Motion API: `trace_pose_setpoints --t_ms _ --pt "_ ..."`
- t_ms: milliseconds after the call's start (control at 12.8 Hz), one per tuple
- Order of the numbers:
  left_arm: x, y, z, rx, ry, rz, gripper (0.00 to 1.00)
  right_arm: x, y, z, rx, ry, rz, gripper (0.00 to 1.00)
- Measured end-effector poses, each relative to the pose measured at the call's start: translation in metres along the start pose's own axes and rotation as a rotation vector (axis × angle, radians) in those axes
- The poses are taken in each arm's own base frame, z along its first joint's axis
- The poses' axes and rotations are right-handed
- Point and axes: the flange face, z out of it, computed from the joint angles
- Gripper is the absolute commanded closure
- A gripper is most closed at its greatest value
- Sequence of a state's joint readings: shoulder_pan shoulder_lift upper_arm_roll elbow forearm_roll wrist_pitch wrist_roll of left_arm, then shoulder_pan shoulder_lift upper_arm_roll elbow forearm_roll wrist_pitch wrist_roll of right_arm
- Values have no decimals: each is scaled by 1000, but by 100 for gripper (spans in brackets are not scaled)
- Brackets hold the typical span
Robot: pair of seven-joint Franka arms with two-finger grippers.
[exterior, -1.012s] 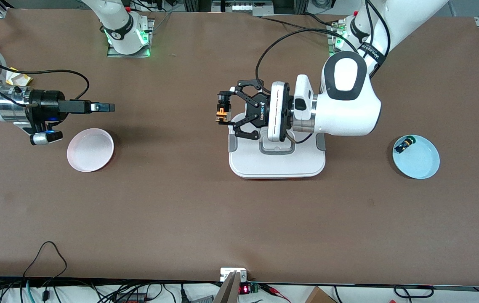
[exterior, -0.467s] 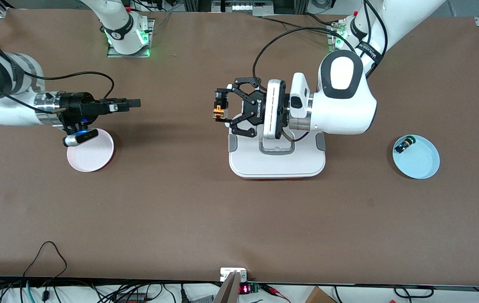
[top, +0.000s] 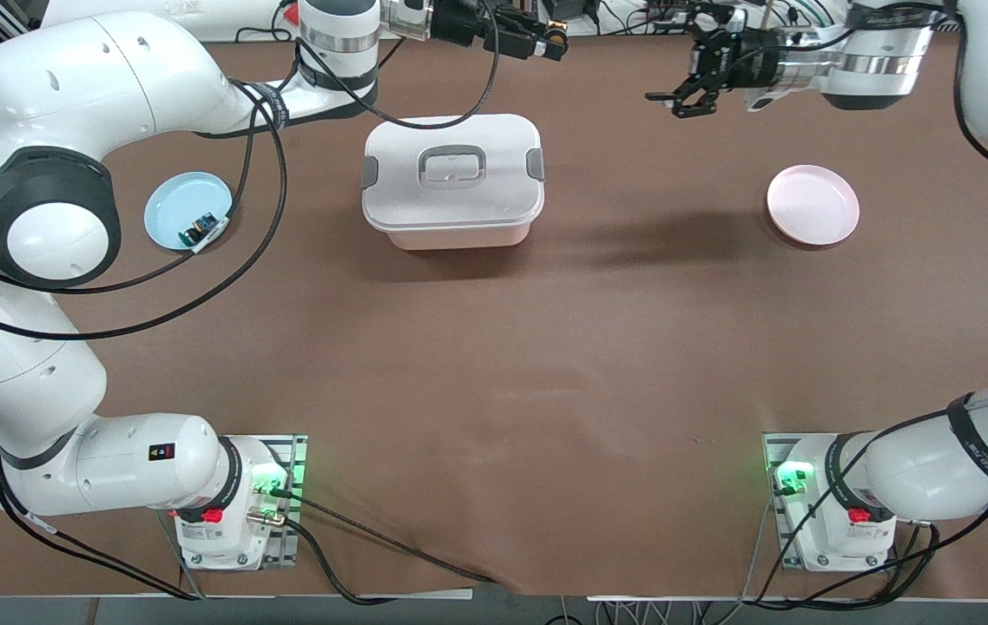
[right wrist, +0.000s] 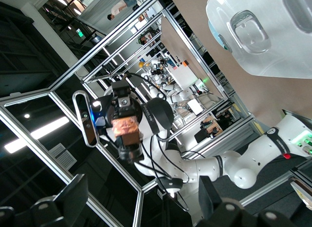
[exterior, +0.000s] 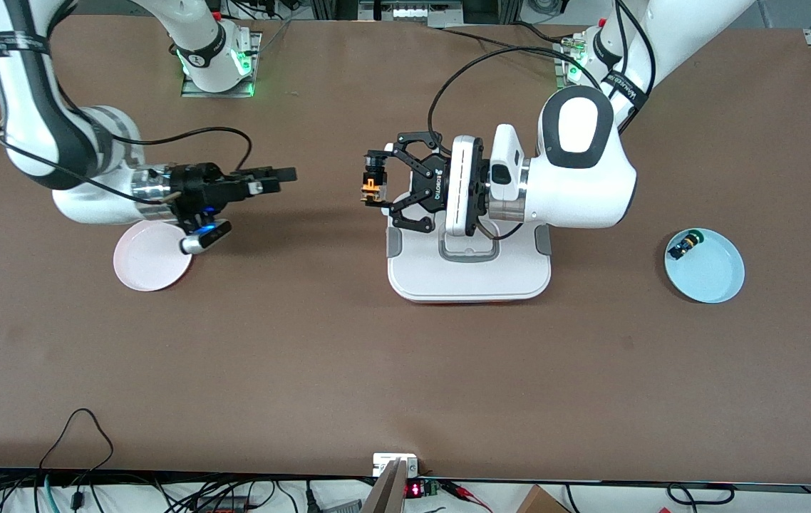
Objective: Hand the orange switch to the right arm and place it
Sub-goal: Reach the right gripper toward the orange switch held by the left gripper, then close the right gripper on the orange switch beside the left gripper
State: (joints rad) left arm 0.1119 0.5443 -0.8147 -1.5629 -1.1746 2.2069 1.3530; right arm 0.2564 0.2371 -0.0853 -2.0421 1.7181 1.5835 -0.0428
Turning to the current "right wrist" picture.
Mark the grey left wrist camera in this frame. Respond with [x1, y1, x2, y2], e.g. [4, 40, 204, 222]
[72, 90, 100, 147]

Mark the person in white shirt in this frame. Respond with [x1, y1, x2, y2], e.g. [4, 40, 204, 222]
[107, 3, 130, 21]

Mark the white lidded lunch box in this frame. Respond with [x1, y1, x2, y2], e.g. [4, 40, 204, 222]
[205, 0, 312, 79]

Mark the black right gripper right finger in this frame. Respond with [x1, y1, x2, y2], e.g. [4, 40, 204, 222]
[192, 175, 300, 227]

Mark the aluminium cage frame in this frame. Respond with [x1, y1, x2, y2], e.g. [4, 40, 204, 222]
[0, 0, 259, 227]

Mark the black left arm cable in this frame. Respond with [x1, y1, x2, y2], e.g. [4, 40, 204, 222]
[125, 73, 191, 213]

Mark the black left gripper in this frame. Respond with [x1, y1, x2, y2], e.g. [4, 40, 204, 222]
[106, 80, 144, 165]

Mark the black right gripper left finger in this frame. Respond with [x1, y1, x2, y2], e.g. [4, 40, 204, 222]
[0, 173, 88, 227]

